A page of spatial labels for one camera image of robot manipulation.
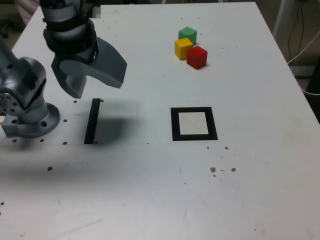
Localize white quilted cloth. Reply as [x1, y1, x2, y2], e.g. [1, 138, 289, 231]
[13, 0, 42, 26]

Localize white post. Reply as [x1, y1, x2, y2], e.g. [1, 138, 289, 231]
[272, 0, 292, 45]

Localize green cube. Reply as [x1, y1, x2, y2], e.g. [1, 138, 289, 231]
[178, 26, 198, 46]

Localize white cable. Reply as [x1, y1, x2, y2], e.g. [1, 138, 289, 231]
[287, 32, 320, 66]

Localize yellow cube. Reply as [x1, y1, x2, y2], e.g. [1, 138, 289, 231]
[174, 37, 194, 61]

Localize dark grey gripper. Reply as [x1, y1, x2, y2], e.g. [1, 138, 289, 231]
[50, 36, 128, 99]

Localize black hanging cable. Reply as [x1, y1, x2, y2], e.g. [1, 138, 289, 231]
[286, 0, 305, 65]

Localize black tape square outline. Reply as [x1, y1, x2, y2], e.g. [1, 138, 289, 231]
[170, 106, 219, 142]

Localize black tape strip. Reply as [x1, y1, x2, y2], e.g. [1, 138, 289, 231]
[83, 98, 101, 145]

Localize red cube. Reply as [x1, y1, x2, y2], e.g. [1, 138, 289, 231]
[186, 45, 209, 70]

